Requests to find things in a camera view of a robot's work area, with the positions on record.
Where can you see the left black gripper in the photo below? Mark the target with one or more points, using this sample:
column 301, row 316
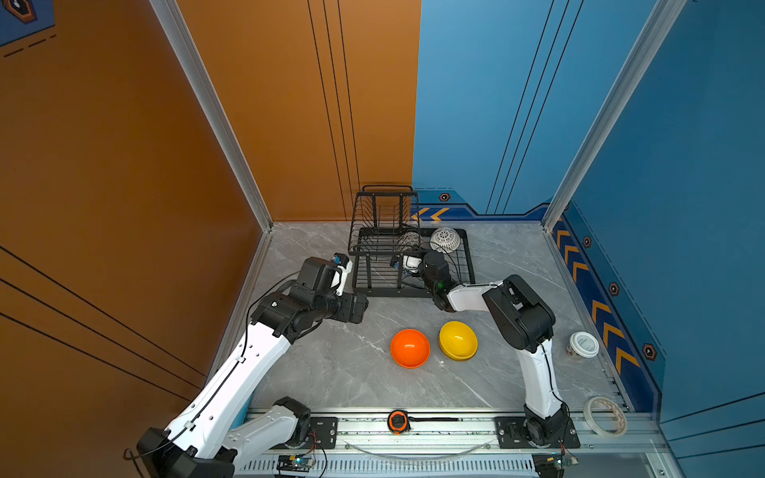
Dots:
column 346, row 313

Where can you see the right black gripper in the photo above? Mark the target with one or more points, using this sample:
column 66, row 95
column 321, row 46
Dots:
column 428, row 254

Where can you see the brown floral patterned bowl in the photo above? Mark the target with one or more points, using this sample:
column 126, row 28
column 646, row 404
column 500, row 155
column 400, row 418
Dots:
column 409, row 241

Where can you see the yellow bowl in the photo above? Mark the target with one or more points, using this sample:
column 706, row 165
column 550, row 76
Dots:
column 458, row 341

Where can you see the orange bowl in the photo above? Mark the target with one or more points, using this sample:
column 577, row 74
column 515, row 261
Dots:
column 410, row 348

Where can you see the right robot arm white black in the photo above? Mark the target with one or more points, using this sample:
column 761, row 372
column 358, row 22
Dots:
column 525, row 322

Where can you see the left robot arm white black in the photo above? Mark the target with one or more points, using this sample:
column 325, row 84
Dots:
column 204, row 440

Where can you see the orange black tape measure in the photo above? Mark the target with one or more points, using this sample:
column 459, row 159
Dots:
column 398, row 422

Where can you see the left green circuit board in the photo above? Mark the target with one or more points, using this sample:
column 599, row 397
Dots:
column 295, row 465

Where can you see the green circuit board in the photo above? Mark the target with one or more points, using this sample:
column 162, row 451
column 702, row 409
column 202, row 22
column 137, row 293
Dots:
column 295, row 465
column 554, row 466

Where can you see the clear tape roll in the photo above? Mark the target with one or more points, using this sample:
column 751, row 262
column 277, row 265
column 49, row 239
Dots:
column 605, row 418

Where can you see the right green circuit board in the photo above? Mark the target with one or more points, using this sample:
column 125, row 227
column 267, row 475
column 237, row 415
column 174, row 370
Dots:
column 554, row 466

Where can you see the black wire dish rack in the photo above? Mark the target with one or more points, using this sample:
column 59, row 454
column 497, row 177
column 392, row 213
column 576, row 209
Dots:
column 383, row 212

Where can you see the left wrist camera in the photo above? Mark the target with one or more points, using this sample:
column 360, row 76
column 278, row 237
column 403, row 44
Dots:
column 343, row 269

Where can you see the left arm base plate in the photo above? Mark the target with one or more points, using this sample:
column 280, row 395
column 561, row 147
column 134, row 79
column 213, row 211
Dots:
column 322, row 430

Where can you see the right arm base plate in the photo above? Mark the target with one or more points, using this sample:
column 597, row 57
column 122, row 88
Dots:
column 516, row 432

